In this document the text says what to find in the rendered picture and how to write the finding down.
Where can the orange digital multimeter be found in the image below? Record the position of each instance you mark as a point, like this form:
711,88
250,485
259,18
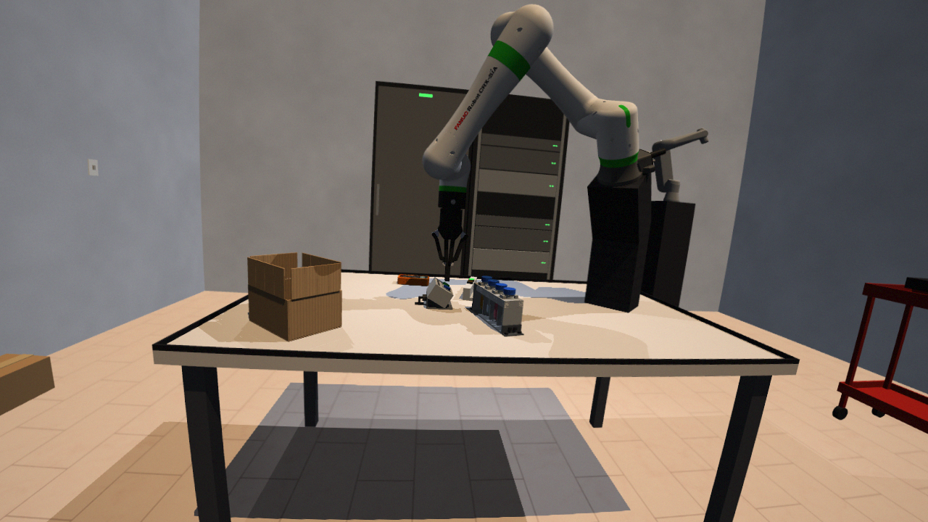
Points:
418,280

